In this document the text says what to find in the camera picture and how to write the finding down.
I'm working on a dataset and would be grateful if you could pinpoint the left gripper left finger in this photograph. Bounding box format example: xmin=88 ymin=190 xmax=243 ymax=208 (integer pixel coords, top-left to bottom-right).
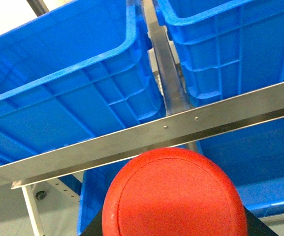
xmin=80 ymin=209 xmax=103 ymax=236

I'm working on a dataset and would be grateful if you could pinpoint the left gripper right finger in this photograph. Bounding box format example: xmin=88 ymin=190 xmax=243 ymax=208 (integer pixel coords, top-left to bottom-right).
xmin=244 ymin=207 xmax=278 ymax=236

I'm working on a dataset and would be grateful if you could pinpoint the red mushroom push button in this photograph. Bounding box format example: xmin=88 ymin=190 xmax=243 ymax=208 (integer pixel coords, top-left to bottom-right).
xmin=102 ymin=147 xmax=248 ymax=236

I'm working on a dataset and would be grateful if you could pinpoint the lower blue storage bin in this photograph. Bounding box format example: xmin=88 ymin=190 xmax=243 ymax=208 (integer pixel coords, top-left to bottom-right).
xmin=77 ymin=118 xmax=284 ymax=234

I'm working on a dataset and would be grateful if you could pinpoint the blue storage bin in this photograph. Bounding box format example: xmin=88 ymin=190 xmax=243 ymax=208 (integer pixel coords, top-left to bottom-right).
xmin=0 ymin=0 xmax=166 ymax=166
xmin=77 ymin=118 xmax=284 ymax=234
xmin=154 ymin=0 xmax=284 ymax=107

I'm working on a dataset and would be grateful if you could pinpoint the metal shelf rack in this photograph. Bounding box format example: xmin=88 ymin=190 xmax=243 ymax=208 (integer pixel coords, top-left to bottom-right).
xmin=0 ymin=0 xmax=284 ymax=236

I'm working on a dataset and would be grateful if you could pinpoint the left blue storage bin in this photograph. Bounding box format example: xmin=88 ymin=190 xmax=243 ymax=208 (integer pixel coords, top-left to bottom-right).
xmin=0 ymin=0 xmax=166 ymax=166

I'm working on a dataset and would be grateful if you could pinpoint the right blue storage bin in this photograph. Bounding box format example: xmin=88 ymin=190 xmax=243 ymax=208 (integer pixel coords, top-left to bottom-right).
xmin=154 ymin=0 xmax=284 ymax=107

